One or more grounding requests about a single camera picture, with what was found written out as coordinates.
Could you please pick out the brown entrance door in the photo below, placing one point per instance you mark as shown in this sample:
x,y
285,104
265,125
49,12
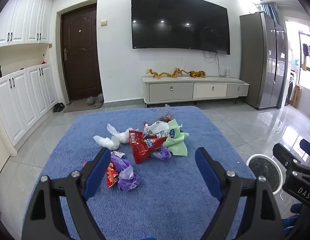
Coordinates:
x,y
81,52

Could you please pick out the clear wrapper with red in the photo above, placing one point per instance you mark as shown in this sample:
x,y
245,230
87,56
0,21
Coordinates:
x,y
165,116

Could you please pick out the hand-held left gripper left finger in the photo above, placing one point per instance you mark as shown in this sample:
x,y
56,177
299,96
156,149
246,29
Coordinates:
x,y
97,170

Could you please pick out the knotted white plastic bag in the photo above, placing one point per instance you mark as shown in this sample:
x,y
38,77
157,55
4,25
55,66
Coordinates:
x,y
112,141

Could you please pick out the cardboard box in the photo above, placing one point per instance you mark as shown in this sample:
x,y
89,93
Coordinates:
x,y
296,96

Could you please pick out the wall light switch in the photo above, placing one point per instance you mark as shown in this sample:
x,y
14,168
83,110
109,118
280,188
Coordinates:
x,y
104,23

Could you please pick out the blue fluffy rug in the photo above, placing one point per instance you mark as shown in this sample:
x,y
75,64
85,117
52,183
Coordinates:
x,y
167,200

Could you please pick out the small white wrapper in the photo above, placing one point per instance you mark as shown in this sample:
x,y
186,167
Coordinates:
x,y
117,154

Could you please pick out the small purple wrapper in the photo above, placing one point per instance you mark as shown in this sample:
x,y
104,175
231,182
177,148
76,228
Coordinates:
x,y
161,153

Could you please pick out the white television stand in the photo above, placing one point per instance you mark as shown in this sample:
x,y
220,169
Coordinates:
x,y
192,88

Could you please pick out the long golden dragon ornament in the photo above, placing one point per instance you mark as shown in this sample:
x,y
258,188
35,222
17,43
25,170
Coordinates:
x,y
162,73

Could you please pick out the black wall television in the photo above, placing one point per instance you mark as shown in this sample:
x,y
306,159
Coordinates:
x,y
180,22

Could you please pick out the small red snack packet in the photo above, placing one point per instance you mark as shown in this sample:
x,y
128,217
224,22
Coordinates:
x,y
111,178

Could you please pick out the pair of black shoes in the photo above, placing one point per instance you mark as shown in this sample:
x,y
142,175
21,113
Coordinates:
x,y
59,107

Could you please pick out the grey dumbbells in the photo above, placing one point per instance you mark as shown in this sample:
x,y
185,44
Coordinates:
x,y
94,99

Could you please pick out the green packet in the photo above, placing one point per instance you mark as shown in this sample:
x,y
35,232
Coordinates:
x,y
176,142

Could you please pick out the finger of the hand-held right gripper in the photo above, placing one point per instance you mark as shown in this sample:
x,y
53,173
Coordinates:
x,y
285,156
309,150

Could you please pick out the small white bottle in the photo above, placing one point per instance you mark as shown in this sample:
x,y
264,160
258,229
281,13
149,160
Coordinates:
x,y
228,72

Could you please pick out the large red snack bag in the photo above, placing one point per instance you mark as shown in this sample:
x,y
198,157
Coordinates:
x,y
141,150

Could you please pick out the balcony window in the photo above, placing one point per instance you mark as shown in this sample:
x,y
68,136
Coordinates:
x,y
307,60

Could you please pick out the brown doormat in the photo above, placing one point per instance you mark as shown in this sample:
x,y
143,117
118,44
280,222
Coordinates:
x,y
81,107

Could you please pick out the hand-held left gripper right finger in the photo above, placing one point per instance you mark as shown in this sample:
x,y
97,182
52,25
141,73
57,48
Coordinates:
x,y
207,172

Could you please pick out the blue curtain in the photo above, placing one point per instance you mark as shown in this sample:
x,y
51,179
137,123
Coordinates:
x,y
269,11

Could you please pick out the short golden dragon ornament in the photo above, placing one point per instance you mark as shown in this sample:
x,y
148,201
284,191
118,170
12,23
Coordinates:
x,y
198,74

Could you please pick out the white wall cupboards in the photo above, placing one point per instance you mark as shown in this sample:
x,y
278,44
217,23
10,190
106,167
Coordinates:
x,y
24,100

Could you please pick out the purple plastic wrapper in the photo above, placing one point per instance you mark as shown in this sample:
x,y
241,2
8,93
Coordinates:
x,y
128,180
119,165

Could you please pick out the white round trash bin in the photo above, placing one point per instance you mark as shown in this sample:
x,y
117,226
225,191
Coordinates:
x,y
265,172

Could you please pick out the grey refrigerator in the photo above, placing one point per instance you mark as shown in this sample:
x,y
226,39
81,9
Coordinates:
x,y
262,60

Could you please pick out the washing machine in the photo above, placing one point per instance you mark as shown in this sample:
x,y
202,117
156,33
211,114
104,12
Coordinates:
x,y
290,87

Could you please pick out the white upper cabinets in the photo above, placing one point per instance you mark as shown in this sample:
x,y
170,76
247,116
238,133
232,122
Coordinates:
x,y
22,17

